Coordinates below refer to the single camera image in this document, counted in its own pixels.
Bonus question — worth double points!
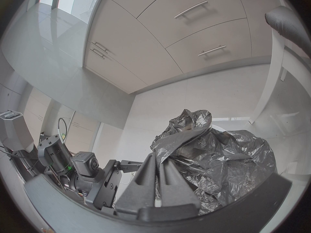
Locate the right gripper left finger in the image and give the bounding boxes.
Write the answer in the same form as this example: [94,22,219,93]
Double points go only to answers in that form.
[115,152,158,214]

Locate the beige cabinet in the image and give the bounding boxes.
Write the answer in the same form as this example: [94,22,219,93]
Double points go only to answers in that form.
[83,0,275,94]

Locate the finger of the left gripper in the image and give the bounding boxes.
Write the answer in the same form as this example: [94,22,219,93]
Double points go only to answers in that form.
[114,160,144,175]

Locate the black plastic bag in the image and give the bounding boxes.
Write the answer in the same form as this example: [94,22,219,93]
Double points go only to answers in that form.
[149,109,277,215]

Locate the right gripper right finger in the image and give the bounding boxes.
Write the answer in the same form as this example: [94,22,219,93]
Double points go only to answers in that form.
[158,159,202,215]

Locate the black cable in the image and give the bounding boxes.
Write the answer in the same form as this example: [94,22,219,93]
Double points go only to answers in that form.
[57,117,72,145]

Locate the grey padded chair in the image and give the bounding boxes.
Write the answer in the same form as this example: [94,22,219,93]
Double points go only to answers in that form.
[248,5,311,124]

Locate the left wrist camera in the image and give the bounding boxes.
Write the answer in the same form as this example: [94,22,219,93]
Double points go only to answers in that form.
[71,151,99,178]

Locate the white trash bin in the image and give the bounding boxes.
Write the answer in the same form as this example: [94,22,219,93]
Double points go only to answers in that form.
[211,122,227,133]

